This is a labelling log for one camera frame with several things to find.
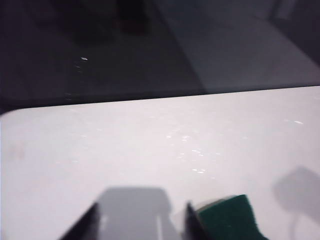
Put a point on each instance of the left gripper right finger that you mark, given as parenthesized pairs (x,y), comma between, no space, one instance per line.
(193,225)

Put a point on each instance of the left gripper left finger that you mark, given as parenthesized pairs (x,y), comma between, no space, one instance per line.
(87,225)

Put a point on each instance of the green and yellow sponge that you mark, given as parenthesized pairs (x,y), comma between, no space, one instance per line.
(225,217)

